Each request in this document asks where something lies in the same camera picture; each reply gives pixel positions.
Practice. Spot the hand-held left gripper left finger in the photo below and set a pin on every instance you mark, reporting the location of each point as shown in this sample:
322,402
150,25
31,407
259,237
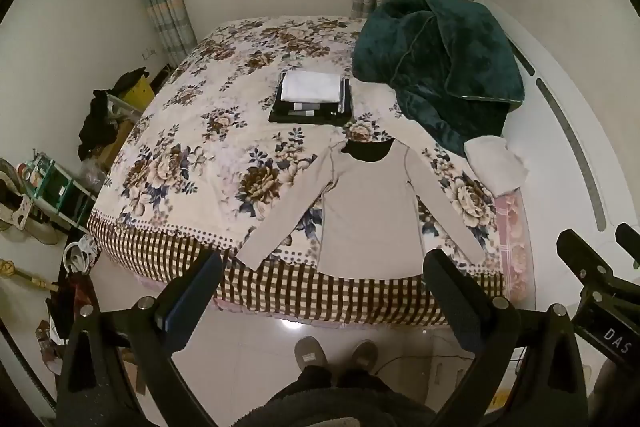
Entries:
192,293

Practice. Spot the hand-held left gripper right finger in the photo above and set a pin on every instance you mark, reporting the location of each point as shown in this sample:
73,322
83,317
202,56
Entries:
450,302

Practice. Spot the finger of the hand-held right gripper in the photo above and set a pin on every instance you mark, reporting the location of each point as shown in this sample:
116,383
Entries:
630,242
595,267

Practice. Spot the beige long-sleeve shirt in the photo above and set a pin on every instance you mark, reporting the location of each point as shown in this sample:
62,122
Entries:
370,207

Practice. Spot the stack of folded clothes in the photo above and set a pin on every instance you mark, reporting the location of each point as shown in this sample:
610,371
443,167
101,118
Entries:
300,117

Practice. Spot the pink bed sheet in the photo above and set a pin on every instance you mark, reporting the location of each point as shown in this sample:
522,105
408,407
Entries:
515,247

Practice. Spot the person's grey slipper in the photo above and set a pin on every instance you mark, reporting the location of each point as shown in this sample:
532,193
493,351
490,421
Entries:
364,355
310,354

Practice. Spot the white towel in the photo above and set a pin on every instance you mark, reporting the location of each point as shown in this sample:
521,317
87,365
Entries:
495,164

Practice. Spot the white headboard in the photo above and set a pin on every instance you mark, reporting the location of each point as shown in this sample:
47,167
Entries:
575,107

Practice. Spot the floral bedspread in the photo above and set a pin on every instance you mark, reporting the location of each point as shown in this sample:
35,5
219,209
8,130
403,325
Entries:
210,147

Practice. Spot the green storage rack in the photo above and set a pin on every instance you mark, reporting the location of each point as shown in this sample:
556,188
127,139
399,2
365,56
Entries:
55,187

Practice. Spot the pair of shoes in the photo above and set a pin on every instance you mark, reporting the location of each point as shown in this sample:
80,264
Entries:
22,212

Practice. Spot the black cloth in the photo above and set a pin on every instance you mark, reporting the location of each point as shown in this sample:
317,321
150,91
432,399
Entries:
100,122

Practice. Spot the yellow box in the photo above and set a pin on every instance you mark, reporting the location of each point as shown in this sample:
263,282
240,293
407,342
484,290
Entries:
140,94

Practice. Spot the white folded garment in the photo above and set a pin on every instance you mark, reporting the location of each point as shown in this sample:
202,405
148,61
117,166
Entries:
310,87

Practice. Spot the dark green plush blanket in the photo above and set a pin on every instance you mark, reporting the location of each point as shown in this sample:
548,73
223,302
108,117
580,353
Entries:
440,57

